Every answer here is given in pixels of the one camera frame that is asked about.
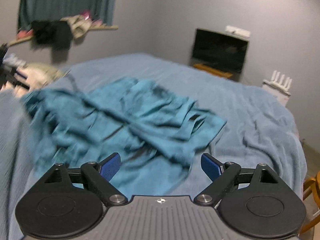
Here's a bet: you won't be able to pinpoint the light blue fleece blanket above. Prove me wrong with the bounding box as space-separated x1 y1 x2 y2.
1 54 307 239

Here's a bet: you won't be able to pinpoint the teal large garment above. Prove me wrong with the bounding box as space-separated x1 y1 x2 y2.
22 77 226 197

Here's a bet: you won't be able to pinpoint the black television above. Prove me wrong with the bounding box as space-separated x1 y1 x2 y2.
191 28 249 73

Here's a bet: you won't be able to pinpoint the white router with antennas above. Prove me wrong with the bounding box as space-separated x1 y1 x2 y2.
262 70 292 107

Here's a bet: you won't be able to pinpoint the pink items on shelf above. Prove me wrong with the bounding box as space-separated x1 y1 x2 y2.
16 29 33 40

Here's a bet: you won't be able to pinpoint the beige cloth on bed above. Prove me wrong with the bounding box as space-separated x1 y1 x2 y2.
14 62 66 98

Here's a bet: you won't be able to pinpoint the wooden tv stand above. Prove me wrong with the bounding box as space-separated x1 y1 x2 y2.
192 63 240 82

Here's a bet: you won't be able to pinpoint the wooden chair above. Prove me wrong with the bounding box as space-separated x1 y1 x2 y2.
298 171 320 235

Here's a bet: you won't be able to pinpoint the beige garment on shelf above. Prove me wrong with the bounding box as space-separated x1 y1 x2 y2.
60 15 92 40

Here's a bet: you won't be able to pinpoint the black garment on shelf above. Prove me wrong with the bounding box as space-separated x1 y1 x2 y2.
31 21 73 50

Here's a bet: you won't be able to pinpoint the teal curtain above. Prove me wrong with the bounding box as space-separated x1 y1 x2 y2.
17 0 116 30

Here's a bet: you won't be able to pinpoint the white box above television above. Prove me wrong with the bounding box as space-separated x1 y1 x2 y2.
225 25 251 38

